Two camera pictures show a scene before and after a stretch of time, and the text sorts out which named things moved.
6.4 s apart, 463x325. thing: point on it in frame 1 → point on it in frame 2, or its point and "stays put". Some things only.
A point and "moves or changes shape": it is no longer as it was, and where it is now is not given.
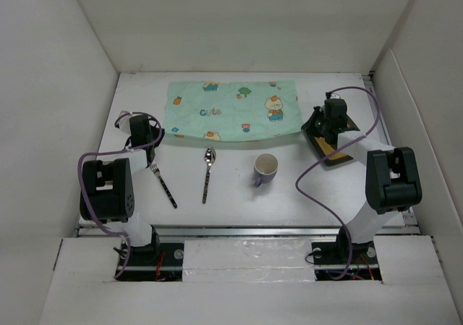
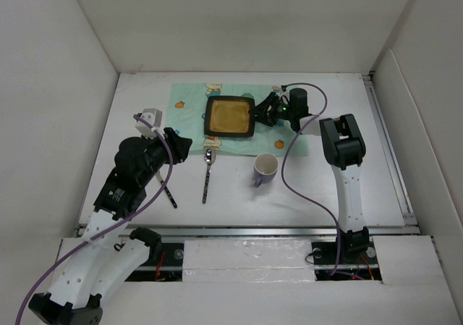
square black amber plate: [323, 148] moves or changes shape
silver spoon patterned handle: [210, 158] stays put
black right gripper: [310, 127] → [271, 99]
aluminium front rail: [251, 231] stays put
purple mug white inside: [265, 167] stays put
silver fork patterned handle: [155, 170] stays put
